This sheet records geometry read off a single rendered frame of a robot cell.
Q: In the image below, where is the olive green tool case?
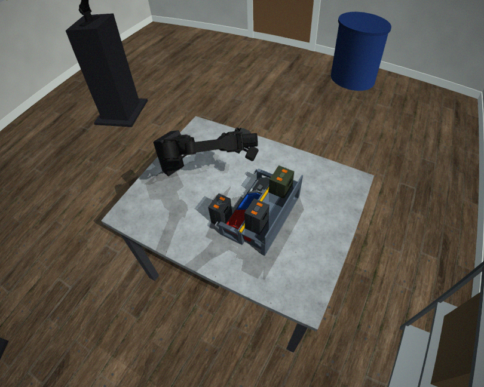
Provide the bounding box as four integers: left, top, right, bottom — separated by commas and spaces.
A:
269, 165, 294, 198

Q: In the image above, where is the blue open bin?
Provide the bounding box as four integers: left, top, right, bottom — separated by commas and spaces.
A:
237, 193, 261, 210

